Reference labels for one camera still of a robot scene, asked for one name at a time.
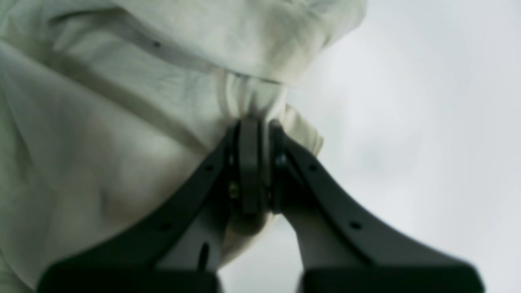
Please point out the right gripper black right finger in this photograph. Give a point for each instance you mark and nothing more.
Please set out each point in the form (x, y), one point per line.
(346, 249)

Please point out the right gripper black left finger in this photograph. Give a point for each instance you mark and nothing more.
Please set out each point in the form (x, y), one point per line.
(178, 247)

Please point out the beige grey t-shirt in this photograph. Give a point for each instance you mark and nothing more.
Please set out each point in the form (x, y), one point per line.
(108, 106)

